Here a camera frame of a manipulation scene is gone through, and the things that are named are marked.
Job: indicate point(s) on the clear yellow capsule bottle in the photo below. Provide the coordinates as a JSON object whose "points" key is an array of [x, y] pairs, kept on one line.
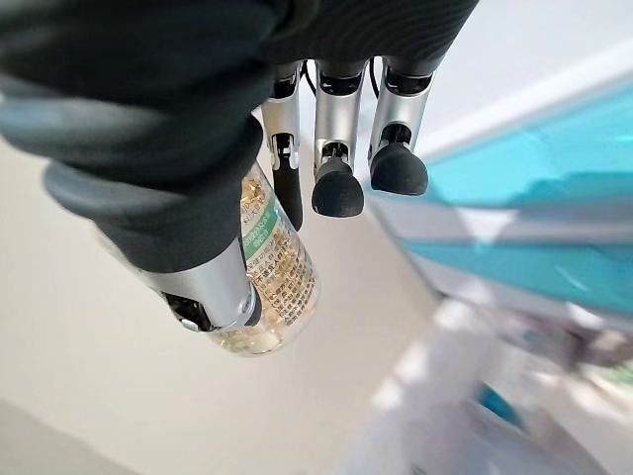
{"points": [[279, 277]]}

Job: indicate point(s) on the white medical cart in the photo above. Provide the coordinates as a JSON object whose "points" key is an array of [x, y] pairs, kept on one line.
{"points": [[544, 39]]}

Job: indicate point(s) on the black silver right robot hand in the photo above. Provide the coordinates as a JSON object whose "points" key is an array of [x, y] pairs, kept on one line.
{"points": [[148, 99]]}

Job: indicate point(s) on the blue front cart drawer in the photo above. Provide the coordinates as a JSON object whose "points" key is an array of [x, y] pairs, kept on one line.
{"points": [[534, 277], [519, 163]]}

